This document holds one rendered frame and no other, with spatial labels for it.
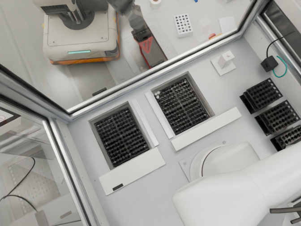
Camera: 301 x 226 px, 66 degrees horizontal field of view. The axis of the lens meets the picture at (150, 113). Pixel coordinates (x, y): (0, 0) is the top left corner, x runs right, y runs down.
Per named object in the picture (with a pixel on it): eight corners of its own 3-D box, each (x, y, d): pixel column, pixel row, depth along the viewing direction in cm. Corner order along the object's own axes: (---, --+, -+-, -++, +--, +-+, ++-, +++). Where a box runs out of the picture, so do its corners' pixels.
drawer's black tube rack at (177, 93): (153, 97, 116) (153, 93, 110) (184, 82, 118) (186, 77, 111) (175, 136, 111) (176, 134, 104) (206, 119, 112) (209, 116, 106)
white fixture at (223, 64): (209, 60, 108) (215, 49, 99) (225, 53, 109) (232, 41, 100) (220, 76, 106) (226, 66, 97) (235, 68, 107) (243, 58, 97)
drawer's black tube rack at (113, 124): (96, 126, 113) (93, 123, 107) (129, 110, 115) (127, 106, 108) (116, 167, 108) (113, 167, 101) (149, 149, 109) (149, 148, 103)
